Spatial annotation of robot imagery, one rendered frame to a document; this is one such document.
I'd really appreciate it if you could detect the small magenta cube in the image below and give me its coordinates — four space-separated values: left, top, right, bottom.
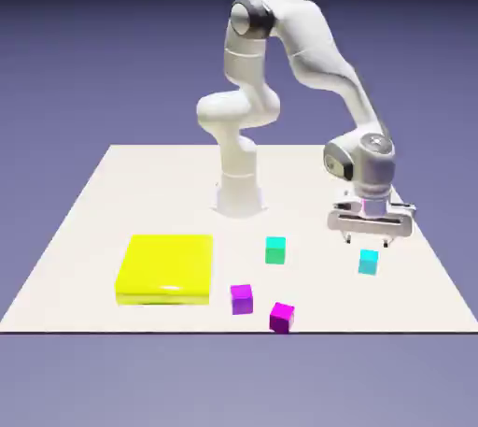
268 301 296 335

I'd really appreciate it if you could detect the small cyan cube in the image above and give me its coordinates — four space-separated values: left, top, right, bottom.
357 248 380 277

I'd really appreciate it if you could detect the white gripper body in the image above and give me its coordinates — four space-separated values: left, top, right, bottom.
327 209 415 240

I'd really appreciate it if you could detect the small green cube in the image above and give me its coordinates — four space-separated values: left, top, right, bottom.
264 235 288 266

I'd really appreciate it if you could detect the small purple cube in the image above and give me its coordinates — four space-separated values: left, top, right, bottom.
229 283 255 317

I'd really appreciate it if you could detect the large yellow box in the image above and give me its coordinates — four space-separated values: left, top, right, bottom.
114 234 215 307

